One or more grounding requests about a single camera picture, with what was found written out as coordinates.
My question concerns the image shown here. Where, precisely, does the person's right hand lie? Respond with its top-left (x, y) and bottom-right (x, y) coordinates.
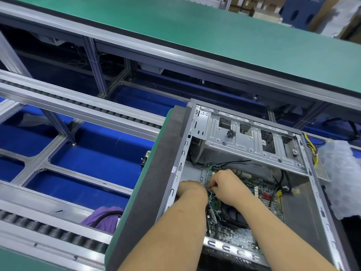
top-left (207, 169), bottom-right (256, 213)

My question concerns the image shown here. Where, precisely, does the person's left hand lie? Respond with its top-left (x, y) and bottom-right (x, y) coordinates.
top-left (176, 180), bottom-right (209, 208)

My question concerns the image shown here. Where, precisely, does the metal heatsink cooler fan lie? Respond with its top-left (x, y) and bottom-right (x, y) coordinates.
top-left (217, 200), bottom-right (252, 229)

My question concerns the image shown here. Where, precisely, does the green motherboard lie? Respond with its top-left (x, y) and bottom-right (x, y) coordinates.
top-left (203, 164), bottom-right (286, 253)

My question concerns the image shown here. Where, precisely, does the black and silver computer case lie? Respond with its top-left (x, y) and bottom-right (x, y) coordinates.
top-left (152, 99), bottom-right (352, 271)

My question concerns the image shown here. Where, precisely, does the grey power supply unit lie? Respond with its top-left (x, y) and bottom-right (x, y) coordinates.
top-left (302, 131), bottom-right (332, 184)

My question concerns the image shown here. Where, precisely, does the person's right forearm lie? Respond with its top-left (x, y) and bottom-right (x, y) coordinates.
top-left (234, 195), bottom-right (340, 271)

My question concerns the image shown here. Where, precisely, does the person's left forearm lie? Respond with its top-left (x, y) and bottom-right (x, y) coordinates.
top-left (118, 195), bottom-right (210, 271)

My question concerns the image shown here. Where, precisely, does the small purple object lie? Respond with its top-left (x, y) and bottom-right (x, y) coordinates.
top-left (81, 206), bottom-right (124, 233)

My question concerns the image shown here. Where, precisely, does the white bubble wrap bag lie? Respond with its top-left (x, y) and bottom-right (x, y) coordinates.
top-left (317, 139), bottom-right (361, 220)

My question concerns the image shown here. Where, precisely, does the green conveyor belt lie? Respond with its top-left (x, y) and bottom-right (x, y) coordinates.
top-left (6, 0), bottom-right (361, 94)

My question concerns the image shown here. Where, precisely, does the black cable loop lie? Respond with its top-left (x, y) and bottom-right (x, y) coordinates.
top-left (319, 118), bottom-right (361, 142)

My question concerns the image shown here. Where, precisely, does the aluminium roller conveyor rail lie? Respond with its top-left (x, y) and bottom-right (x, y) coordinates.
top-left (0, 69), bottom-right (167, 141)

